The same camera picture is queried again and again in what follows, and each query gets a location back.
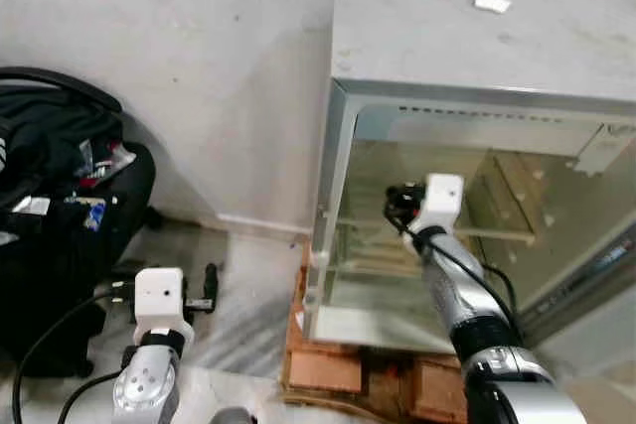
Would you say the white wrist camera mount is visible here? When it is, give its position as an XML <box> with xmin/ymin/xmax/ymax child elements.
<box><xmin>416</xmin><ymin>174</ymin><xmax>466</xmax><ymax>237</ymax></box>
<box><xmin>132</xmin><ymin>267</ymin><xmax>196</xmax><ymax>348</ymax></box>

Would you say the grey mini fridge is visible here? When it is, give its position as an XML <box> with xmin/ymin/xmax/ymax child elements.
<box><xmin>302</xmin><ymin>0</ymin><xmax>636</xmax><ymax>355</ymax></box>

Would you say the small white paper piece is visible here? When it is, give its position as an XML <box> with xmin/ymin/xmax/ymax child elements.
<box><xmin>474</xmin><ymin>0</ymin><xmax>514</xmax><ymax>15</ymax></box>

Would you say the grey robot foot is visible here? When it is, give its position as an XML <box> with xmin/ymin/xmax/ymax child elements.
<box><xmin>209</xmin><ymin>406</ymin><xmax>258</xmax><ymax>424</ymax></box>

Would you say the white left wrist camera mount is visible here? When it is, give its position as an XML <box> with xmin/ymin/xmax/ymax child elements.
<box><xmin>132</xmin><ymin>267</ymin><xmax>196</xmax><ymax>348</ymax></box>

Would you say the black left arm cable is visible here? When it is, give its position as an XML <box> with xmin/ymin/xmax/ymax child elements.
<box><xmin>10</xmin><ymin>280</ymin><xmax>136</xmax><ymax>424</ymax></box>

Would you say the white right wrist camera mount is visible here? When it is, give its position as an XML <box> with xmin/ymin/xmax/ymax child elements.
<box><xmin>416</xmin><ymin>174</ymin><xmax>466</xmax><ymax>237</ymax></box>

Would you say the black bag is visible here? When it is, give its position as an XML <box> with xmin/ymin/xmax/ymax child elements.
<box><xmin>0</xmin><ymin>67</ymin><xmax>159</xmax><ymax>381</ymax></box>

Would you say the blue white packet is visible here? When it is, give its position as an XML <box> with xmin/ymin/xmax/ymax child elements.
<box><xmin>84</xmin><ymin>200</ymin><xmax>108</xmax><ymax>232</ymax></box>

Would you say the white fridge thermostat box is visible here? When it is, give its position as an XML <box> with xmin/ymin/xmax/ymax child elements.
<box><xmin>575</xmin><ymin>126</ymin><xmax>633</xmax><ymax>178</ymax></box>

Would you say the clear fridge shelf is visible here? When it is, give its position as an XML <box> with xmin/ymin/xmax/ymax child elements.
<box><xmin>338</xmin><ymin>210</ymin><xmax>539</xmax><ymax>247</ymax></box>

